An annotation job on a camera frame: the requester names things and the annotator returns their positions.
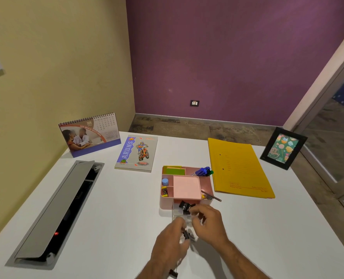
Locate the grey cable tray lid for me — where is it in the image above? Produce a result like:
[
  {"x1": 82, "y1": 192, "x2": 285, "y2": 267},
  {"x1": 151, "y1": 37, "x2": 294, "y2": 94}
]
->
[{"x1": 5, "y1": 160, "x2": 105, "y2": 271}]

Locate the person's left hand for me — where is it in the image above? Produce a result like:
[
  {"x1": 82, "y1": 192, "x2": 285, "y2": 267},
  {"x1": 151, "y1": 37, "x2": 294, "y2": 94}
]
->
[{"x1": 150, "y1": 220, "x2": 191, "y2": 270}]

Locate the motorbike print notebook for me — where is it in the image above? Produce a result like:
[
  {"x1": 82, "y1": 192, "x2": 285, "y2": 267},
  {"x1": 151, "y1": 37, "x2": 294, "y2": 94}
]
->
[{"x1": 114, "y1": 135, "x2": 159, "y2": 173}]

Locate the clear plastic drawer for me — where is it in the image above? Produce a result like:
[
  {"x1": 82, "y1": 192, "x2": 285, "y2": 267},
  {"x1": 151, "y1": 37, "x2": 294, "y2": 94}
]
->
[{"x1": 172, "y1": 204, "x2": 203, "y2": 231}]

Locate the pile of black binder clips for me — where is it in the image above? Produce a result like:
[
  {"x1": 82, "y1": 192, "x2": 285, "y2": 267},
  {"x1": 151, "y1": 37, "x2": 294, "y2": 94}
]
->
[{"x1": 179, "y1": 201, "x2": 196, "y2": 215}]

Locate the dark pencil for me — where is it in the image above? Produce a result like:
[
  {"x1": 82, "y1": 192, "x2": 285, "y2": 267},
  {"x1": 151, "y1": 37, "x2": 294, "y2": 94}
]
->
[{"x1": 201, "y1": 190, "x2": 222, "y2": 202}]

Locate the spiral desk calendar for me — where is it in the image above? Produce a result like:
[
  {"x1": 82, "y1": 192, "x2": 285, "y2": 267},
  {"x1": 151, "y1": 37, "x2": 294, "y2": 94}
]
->
[{"x1": 58, "y1": 113, "x2": 122, "y2": 158}]

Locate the person's right forearm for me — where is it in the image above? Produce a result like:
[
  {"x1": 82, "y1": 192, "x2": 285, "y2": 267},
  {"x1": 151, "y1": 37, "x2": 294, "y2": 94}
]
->
[{"x1": 217, "y1": 240, "x2": 271, "y2": 279}]

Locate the glass door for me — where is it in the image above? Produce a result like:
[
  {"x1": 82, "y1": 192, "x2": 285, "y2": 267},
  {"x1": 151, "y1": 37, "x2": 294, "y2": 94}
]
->
[{"x1": 294, "y1": 52, "x2": 344, "y2": 224}]

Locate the pink desk organizer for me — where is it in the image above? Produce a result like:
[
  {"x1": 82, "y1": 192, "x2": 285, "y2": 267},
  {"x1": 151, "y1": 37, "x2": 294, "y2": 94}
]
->
[{"x1": 159, "y1": 165, "x2": 214, "y2": 213}]

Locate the yellow file folder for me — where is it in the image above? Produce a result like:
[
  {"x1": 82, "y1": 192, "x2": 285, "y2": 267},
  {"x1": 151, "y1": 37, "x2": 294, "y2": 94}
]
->
[{"x1": 207, "y1": 138, "x2": 276, "y2": 200}]

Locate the pink sticky note pad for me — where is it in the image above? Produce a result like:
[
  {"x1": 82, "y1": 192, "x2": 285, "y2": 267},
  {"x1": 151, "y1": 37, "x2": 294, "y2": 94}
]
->
[{"x1": 173, "y1": 175, "x2": 202, "y2": 200}]

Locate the black picture frame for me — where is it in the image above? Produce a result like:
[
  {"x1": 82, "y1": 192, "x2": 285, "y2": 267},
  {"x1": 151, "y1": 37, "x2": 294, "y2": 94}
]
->
[{"x1": 259, "y1": 127, "x2": 308, "y2": 171}]

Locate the person's right hand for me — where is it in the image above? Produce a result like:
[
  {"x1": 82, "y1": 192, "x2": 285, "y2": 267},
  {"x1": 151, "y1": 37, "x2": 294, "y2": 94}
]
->
[{"x1": 189, "y1": 204, "x2": 233, "y2": 251}]

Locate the person's left forearm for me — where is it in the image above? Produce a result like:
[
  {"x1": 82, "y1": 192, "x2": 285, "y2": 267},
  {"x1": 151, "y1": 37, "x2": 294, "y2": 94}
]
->
[{"x1": 135, "y1": 258, "x2": 177, "y2": 279}]

